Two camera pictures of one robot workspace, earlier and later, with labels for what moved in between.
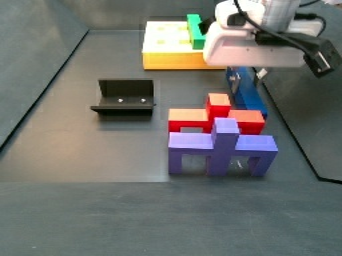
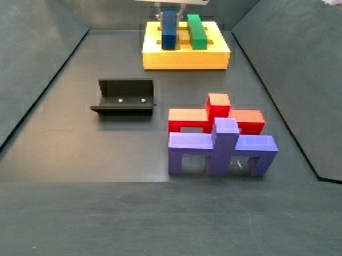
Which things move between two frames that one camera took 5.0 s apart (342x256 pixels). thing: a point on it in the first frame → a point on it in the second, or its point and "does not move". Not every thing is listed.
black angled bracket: [126, 95] does not move
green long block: [198, 37] does not move
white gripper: [231, 46] → [190, 2]
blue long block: [249, 98] → [168, 29]
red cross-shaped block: [250, 119] does not move
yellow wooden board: [167, 49] does not move
